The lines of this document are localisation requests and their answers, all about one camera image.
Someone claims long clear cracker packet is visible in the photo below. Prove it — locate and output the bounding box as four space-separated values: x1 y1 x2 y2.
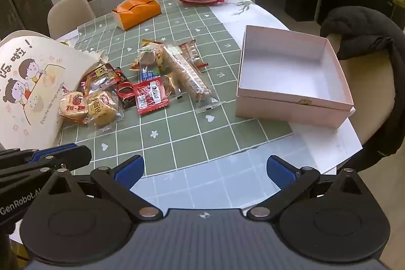
162 44 224 114

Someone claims pink cardboard box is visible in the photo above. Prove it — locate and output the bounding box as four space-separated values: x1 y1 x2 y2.
235 25 355 129

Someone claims red foil snack packet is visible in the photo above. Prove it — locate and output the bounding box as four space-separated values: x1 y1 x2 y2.
79 63 119 93

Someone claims cream cartoon print tote bag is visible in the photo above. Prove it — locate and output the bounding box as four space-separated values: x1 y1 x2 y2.
0 30 110 149

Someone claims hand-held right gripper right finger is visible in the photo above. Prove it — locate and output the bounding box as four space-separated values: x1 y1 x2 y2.
246 155 368 220

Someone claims cream upholstered chair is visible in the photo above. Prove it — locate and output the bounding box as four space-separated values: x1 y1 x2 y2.
47 0 95 39

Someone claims white floral table cover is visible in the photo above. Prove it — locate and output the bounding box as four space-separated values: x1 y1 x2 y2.
209 0 292 46

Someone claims red print rice cracker packet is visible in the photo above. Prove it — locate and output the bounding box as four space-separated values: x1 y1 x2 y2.
59 90 89 125

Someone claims orange tissue box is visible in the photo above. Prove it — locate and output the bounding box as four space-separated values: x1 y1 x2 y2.
111 0 162 31

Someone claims brown pastry packet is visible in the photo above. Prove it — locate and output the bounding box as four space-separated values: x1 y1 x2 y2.
158 74 184 100

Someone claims dark jacket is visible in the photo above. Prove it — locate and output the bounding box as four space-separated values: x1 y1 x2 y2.
320 6 405 169

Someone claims green checked tablecloth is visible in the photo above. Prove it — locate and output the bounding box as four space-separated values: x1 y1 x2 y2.
60 0 295 179

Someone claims red striped wafer packet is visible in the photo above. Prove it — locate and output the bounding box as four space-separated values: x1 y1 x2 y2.
178 40 209 71

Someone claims black red chocolate bar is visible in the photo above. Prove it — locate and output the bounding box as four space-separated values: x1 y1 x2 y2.
113 67 137 111

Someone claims yellow cake packet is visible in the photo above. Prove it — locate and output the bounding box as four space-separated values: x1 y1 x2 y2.
85 90 124 131

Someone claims beige chair with jacket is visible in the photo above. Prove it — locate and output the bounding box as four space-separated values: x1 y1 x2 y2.
326 33 396 144

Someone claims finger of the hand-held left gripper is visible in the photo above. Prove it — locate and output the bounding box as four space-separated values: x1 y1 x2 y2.
30 144 93 171

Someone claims red square snack packet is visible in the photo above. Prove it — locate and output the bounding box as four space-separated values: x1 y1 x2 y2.
133 80 170 115

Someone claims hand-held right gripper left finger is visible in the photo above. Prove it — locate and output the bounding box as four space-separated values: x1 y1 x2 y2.
41 155 162 221

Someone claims orange snack packet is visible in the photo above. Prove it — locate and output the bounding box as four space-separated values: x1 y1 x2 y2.
129 53 142 72

